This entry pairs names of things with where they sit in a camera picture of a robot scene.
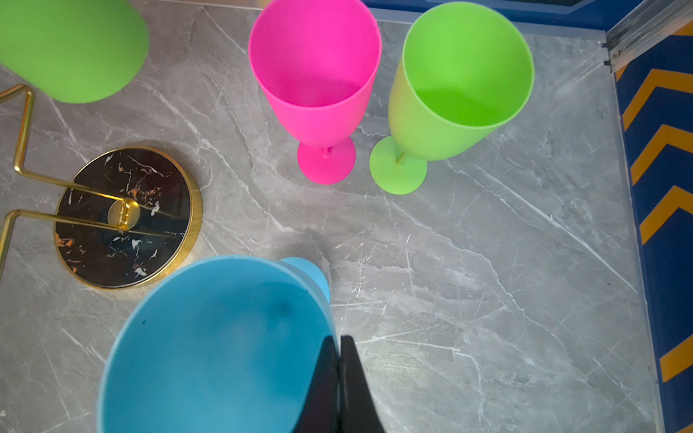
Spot gold wine glass rack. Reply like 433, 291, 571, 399
1, 84, 203, 290

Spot blue wine glass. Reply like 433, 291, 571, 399
97, 255, 336, 432

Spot magenta wine glass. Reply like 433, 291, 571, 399
248, 0, 383, 185

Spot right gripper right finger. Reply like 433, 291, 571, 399
339, 336, 385, 433

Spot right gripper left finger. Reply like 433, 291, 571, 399
293, 336, 339, 433

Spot green wine glass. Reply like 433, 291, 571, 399
369, 2, 535, 195
1, 1, 149, 104

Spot right aluminium corner post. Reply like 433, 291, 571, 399
606, 0, 692, 72

